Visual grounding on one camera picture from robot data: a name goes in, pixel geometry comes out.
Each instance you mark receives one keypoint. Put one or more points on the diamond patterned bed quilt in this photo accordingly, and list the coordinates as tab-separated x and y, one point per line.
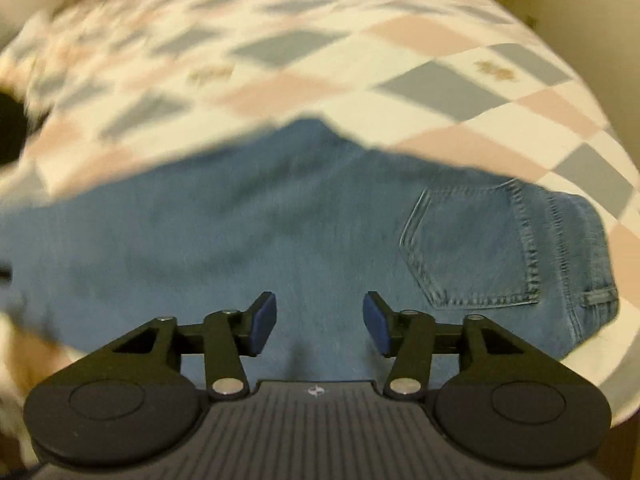
132	83

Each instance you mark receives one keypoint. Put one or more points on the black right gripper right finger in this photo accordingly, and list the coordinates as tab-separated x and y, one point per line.
412	338

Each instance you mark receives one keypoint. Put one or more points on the blue denim jeans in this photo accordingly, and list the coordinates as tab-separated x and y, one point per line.
320	221

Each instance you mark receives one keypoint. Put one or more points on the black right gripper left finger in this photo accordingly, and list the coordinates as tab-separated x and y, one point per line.
222	339

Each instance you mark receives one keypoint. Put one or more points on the black storage bag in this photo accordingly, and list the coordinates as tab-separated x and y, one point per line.
14	128

